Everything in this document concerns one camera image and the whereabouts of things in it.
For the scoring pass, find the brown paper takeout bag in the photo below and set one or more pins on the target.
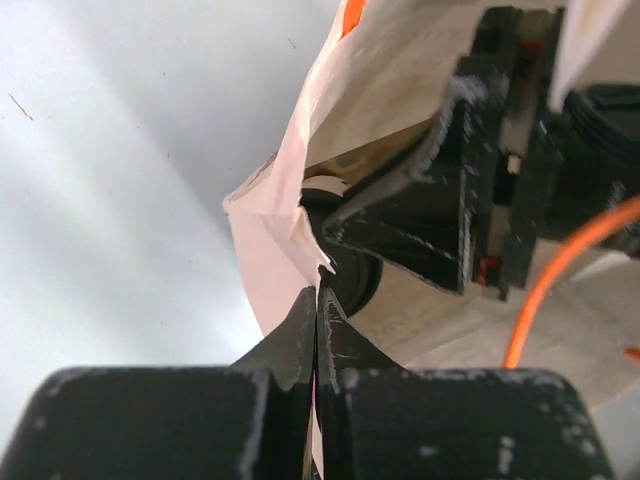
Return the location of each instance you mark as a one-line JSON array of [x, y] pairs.
[[378, 83]]

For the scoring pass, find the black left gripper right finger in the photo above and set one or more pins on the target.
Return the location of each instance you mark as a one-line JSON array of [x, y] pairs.
[[380, 420]]

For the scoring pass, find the white paper cup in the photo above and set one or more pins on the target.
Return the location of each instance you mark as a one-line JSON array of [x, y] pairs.
[[327, 183]]

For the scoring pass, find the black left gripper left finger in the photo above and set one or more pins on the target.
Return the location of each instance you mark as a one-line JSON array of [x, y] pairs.
[[249, 420]]

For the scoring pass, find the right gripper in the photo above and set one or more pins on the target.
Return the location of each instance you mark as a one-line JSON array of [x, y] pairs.
[[468, 201]]

